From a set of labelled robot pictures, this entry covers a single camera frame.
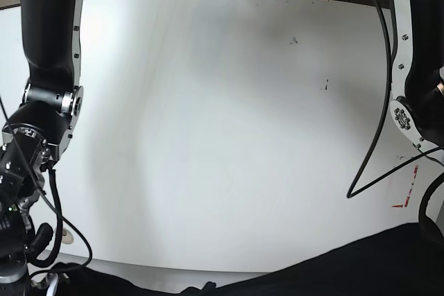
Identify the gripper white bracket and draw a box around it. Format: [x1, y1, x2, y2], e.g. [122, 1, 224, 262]
[31, 273, 69, 296]

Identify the black t-shirt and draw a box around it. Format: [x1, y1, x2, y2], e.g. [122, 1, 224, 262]
[51, 223, 444, 296]

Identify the left table grommet hole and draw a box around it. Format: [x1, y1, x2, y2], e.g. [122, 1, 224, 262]
[62, 228, 74, 245]

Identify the red tape marking rectangle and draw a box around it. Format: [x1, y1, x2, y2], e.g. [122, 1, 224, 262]
[388, 164, 419, 208]

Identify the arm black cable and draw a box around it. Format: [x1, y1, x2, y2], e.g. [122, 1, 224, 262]
[346, 0, 444, 259]
[0, 98, 94, 276]

